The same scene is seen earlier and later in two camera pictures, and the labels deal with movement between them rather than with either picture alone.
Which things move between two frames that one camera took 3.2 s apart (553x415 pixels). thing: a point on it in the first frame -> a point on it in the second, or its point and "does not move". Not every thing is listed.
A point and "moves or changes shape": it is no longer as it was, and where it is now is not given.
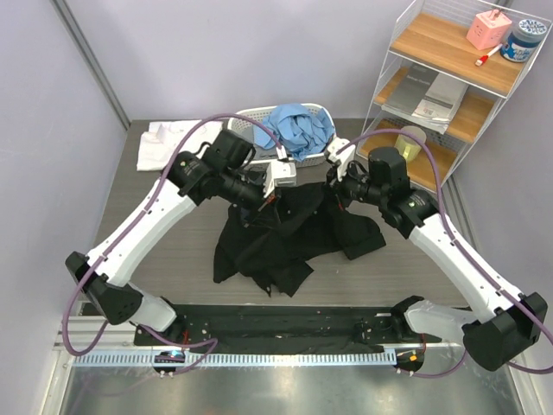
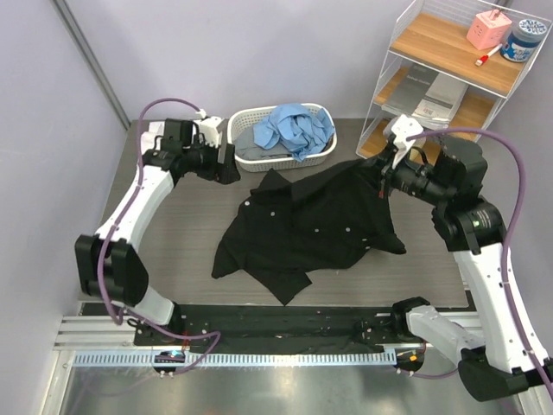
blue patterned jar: [525, 40] does not move
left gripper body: [270, 192] -> [220, 171]
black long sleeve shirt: [269, 245] moves or changes shape
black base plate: [282, 328] does not move
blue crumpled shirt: [302, 131] does not move
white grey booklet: [435, 109] does not move
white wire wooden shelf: [448, 65] does not move
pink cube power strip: [489, 29] does not move
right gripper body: [343, 189] -> [389, 177]
